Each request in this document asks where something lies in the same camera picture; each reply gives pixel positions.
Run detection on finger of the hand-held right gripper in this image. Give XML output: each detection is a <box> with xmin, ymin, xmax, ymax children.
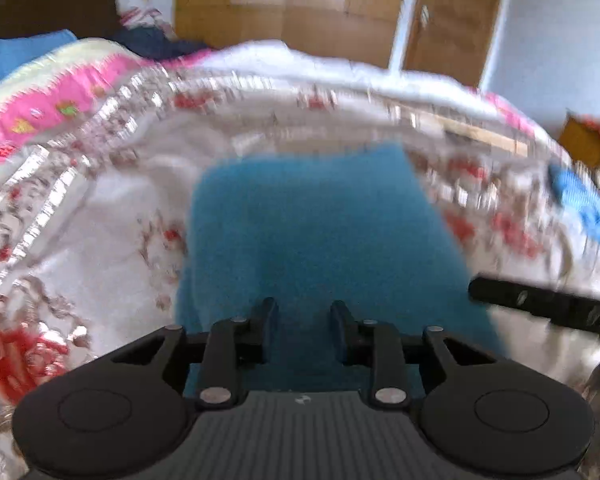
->
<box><xmin>468</xmin><ymin>274</ymin><xmax>600</xmax><ymax>343</ymax></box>

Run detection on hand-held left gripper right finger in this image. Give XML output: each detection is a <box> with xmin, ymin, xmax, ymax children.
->
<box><xmin>330</xmin><ymin>300</ymin><xmax>498</xmax><ymax>408</ymax></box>

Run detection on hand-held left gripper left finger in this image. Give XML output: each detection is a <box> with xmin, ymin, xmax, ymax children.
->
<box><xmin>111</xmin><ymin>297</ymin><xmax>279</xmax><ymax>409</ymax></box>

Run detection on blue towel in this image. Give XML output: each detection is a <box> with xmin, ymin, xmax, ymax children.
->
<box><xmin>172</xmin><ymin>142</ymin><xmax>506</xmax><ymax>397</ymax></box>

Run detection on dark navy clothes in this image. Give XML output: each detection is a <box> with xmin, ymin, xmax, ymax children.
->
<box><xmin>107</xmin><ymin>25</ymin><xmax>216</xmax><ymax>62</ymax></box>

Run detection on blue patterned cloth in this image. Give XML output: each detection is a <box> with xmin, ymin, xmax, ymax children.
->
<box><xmin>547</xmin><ymin>165</ymin><xmax>600</xmax><ymax>249</ymax></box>

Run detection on floral beige quilt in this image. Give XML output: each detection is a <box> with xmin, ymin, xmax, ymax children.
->
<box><xmin>0</xmin><ymin>67</ymin><xmax>600</xmax><ymax>480</ymax></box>

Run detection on white dotted bed sheet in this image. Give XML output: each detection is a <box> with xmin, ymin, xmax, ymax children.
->
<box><xmin>200</xmin><ymin>40</ymin><xmax>483</xmax><ymax>107</ymax></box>

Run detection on wooden door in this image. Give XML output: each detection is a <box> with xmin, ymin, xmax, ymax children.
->
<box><xmin>402</xmin><ymin>0</ymin><xmax>509</xmax><ymax>89</ymax></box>

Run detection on pink patterned quilt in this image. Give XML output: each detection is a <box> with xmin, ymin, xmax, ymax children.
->
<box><xmin>0</xmin><ymin>42</ymin><xmax>211</xmax><ymax>196</ymax></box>

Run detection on wooden wardrobe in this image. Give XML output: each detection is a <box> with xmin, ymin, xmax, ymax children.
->
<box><xmin>172</xmin><ymin>0</ymin><xmax>413</xmax><ymax>69</ymax></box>

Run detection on red white striped cloth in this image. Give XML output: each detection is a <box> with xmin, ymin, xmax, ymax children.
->
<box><xmin>117</xmin><ymin>6</ymin><xmax>167</xmax><ymax>29</ymax></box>

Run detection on blue pillow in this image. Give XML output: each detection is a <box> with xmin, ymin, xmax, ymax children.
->
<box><xmin>0</xmin><ymin>30</ymin><xmax>78</xmax><ymax>97</ymax></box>

